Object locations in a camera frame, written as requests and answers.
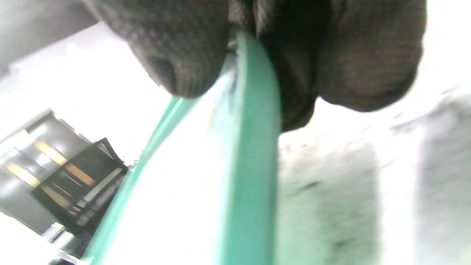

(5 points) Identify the person's right hand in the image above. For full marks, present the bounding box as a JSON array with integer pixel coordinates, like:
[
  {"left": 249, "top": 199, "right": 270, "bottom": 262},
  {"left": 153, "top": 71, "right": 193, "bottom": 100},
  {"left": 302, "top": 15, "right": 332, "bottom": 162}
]
[{"left": 83, "top": 0, "right": 427, "bottom": 132}]

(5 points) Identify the green bin lid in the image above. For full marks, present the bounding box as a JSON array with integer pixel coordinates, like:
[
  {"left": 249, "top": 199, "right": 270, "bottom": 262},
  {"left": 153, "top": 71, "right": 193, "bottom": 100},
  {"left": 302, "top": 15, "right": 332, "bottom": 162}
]
[{"left": 83, "top": 31, "right": 282, "bottom": 265}]

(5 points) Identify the green plant stem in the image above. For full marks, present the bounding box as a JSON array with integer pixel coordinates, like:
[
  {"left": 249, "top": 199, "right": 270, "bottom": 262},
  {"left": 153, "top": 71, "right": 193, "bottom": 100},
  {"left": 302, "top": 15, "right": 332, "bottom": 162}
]
[{"left": 0, "top": 110, "right": 129, "bottom": 240}]

